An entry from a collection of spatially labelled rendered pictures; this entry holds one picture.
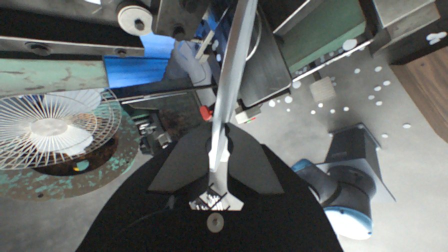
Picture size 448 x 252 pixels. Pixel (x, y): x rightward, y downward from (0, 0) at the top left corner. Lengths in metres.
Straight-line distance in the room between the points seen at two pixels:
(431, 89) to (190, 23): 0.73
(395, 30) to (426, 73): 0.31
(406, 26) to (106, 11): 0.54
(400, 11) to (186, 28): 0.40
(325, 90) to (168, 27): 0.84
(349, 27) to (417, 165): 0.96
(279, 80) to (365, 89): 0.81
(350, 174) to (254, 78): 0.54
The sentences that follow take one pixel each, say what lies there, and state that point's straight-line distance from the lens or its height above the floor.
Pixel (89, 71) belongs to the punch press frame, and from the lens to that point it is 0.35.
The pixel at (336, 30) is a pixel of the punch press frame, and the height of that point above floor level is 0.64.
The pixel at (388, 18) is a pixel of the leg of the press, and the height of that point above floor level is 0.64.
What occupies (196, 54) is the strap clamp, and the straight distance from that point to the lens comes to 0.58.
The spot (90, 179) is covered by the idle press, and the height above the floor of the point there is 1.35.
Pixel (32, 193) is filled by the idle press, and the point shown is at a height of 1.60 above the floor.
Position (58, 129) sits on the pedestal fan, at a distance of 1.00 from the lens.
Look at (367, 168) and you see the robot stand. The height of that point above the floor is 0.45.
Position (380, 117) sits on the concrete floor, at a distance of 1.13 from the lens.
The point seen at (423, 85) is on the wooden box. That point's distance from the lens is 0.75.
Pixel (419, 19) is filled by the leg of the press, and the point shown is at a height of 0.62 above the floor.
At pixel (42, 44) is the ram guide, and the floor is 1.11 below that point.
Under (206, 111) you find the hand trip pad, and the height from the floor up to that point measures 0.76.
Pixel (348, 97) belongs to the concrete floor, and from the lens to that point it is 1.10.
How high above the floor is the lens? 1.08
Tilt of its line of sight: 39 degrees down
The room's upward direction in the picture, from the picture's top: 115 degrees counter-clockwise
